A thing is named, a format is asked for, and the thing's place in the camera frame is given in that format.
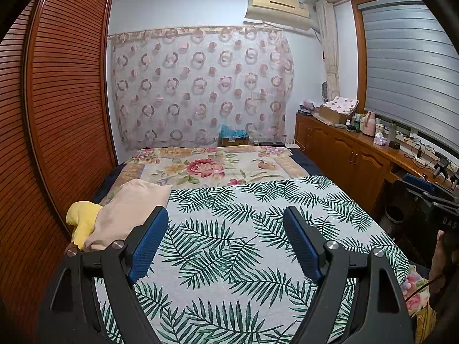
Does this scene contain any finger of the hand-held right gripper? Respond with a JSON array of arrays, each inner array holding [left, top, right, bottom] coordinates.
[[402, 173, 438, 192]]

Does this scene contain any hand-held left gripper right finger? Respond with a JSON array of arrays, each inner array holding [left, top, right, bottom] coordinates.
[[283, 206, 415, 344]]

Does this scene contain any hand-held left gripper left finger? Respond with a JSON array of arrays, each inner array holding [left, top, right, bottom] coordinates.
[[38, 206, 170, 344]]

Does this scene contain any pink printed t-shirt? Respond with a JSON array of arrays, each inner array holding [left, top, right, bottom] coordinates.
[[84, 178, 173, 252]]

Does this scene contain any person's right hand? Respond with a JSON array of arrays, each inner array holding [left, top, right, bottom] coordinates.
[[428, 231, 454, 294]]

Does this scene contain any black waste bin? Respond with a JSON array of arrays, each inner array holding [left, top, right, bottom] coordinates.
[[384, 204, 405, 235]]

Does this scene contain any palm leaf printed blanket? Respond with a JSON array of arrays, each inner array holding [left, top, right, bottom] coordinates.
[[91, 175, 411, 344]]

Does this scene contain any yellow plush toy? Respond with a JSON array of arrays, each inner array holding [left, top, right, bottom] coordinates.
[[65, 201, 103, 251]]

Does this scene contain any pink thermos jug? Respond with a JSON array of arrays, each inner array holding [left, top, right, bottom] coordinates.
[[363, 110, 376, 137]]

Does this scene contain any wooden sideboard cabinet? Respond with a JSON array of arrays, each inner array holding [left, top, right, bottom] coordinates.
[[295, 111, 459, 223]]

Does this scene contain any floral blanket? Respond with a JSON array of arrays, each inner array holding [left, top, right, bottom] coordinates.
[[91, 148, 318, 205], [98, 147, 436, 334]]

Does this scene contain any pink floral cloth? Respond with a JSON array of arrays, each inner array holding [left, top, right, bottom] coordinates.
[[324, 96, 360, 113]]

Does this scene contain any open cardboard box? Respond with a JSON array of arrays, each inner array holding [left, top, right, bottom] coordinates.
[[318, 105, 352, 125]]

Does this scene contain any grey window blind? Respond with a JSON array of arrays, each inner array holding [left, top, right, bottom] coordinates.
[[359, 0, 459, 140]]

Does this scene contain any small cardboard box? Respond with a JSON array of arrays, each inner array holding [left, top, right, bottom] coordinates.
[[220, 136, 250, 147]]

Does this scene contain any beige window curtain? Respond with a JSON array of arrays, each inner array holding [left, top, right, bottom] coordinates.
[[316, 0, 341, 101]]

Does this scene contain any circle patterned sheer curtain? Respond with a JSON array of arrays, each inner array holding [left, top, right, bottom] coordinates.
[[108, 26, 295, 151]]

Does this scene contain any wooden louvered wardrobe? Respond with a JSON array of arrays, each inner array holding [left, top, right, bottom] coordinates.
[[0, 0, 119, 344]]

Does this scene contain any beige air conditioner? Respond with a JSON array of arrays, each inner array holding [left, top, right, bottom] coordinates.
[[244, 0, 314, 31]]

